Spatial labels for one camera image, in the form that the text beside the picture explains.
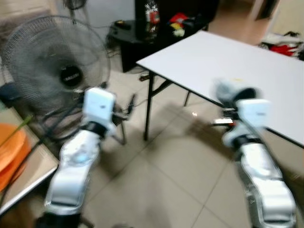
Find white folding table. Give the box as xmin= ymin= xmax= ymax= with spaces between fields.
xmin=136 ymin=30 xmax=304 ymax=149

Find red bag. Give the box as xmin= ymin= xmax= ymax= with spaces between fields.
xmin=259 ymin=40 xmax=304 ymax=58

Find black low cabinet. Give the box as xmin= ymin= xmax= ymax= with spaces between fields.
xmin=106 ymin=18 xmax=210 ymax=73

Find clear bottle red label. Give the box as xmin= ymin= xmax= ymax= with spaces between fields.
xmin=144 ymin=0 xmax=161 ymax=42

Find red yellow toy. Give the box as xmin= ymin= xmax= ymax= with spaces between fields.
xmin=168 ymin=12 xmax=191 ymax=37

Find large black standing fan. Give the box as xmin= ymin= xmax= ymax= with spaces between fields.
xmin=0 ymin=16 xmax=113 ymax=139

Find beige side table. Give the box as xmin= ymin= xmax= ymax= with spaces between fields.
xmin=0 ymin=106 xmax=60 ymax=217

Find black television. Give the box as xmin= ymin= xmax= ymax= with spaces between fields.
xmin=134 ymin=0 xmax=220 ymax=39

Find thin green stick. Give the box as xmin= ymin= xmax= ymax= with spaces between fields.
xmin=0 ymin=115 xmax=34 ymax=147

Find orange plastic basin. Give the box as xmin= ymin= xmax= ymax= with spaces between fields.
xmin=0 ymin=123 xmax=30 ymax=191

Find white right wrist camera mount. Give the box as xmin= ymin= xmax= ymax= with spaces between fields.
xmin=236 ymin=98 xmax=271 ymax=130

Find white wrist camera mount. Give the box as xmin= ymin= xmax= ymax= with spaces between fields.
xmin=236 ymin=98 xmax=271 ymax=130
xmin=83 ymin=87 xmax=117 ymax=137

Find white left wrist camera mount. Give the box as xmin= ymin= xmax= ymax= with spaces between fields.
xmin=83 ymin=87 xmax=117 ymax=137

